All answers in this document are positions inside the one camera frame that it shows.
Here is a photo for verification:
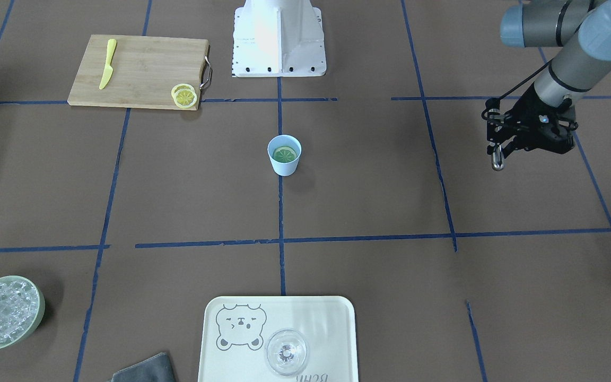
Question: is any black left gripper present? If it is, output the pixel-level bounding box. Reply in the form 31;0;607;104
482;85;575;155

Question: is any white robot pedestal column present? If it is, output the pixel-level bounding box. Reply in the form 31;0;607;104
231;1;327;78

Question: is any green bowl of ice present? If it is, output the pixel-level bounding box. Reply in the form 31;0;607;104
0;275;46;350

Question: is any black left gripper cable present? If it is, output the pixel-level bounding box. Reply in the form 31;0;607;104
488;57;553;107

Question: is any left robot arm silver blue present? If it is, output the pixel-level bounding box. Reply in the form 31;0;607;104
482;1;611;167

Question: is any light blue plastic cup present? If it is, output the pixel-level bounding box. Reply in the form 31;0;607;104
267;134;302;177

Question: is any grey folded cloth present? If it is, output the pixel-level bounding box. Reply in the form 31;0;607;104
109;352;176;381

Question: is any yellow plastic knife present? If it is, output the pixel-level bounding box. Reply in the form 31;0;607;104
99;38;117;90

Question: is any lime slice in cup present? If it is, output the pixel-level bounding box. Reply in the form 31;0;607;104
272;146;299;163

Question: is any clear wine glass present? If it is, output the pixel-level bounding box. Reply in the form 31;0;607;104
265;328;310;377

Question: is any bamboo cutting board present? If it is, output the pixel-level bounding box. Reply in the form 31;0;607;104
67;34;211;111

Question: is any cream bear serving tray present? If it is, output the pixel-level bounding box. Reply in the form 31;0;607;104
197;296;359;381

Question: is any steel muddler black tip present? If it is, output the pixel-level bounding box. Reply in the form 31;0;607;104
491;144;505;171

